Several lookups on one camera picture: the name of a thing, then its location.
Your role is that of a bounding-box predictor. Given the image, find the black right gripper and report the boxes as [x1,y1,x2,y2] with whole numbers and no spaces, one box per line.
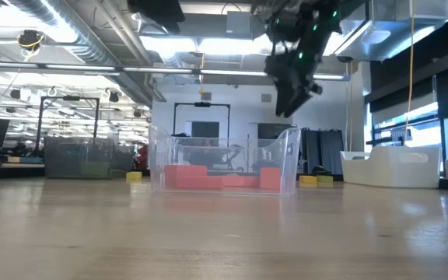
[264,52,324,118]

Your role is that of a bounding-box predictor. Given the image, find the red house-shaped block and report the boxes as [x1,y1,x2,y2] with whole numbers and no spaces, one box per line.
[164,164,208,190]

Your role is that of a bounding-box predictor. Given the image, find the green cube block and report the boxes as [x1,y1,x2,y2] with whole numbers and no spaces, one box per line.
[79,161,110,178]

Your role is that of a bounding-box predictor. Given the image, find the dark grey curtain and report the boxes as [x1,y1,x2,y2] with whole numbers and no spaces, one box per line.
[300,128,345,176]

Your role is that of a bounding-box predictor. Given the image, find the clear plastic bin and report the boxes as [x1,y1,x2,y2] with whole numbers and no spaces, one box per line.
[148,124,302,196]

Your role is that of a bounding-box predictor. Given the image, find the long ceiling light bar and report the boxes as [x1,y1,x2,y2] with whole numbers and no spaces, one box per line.
[0,61,352,82]

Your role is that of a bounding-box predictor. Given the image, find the grey ceiling box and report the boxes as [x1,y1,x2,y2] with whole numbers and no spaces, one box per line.
[226,10,254,40]

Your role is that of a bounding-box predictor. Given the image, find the white plastic bin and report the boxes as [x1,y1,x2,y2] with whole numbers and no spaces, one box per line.
[339,145,442,189]

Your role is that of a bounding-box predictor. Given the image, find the red background object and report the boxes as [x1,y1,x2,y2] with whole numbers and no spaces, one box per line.
[135,144,150,170]

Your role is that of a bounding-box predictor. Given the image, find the grey translucent plastic bin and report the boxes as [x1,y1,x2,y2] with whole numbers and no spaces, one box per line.
[44,135,135,179]

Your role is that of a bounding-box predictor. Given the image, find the rectangular silver ventilation duct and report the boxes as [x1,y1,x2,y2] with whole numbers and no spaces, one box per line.
[309,0,448,63]

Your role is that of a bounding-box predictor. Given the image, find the yellow hanging cable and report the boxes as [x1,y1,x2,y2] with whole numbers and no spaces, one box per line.
[401,0,417,148]

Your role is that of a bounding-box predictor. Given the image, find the round silver ventilation duct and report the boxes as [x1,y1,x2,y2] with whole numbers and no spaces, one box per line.
[9,0,169,110]

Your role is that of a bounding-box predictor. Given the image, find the black yellow cable reel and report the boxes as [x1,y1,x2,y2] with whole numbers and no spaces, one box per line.
[16,29,45,51]

